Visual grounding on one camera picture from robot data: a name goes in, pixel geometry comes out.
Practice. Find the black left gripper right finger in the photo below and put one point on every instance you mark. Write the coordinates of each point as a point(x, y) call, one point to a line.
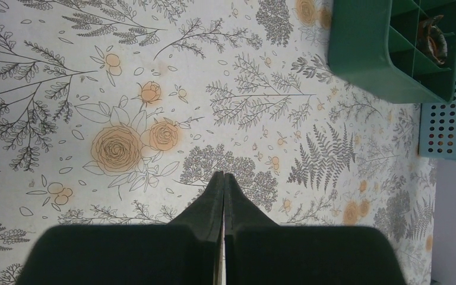
point(259, 251)

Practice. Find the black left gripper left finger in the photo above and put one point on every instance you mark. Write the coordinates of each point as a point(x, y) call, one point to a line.
point(186, 250)

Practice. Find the green compartment organizer tray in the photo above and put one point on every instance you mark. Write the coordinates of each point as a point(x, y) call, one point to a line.
point(373, 46)

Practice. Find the rolled patterned tie in tray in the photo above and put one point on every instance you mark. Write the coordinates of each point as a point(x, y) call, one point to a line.
point(431, 40)

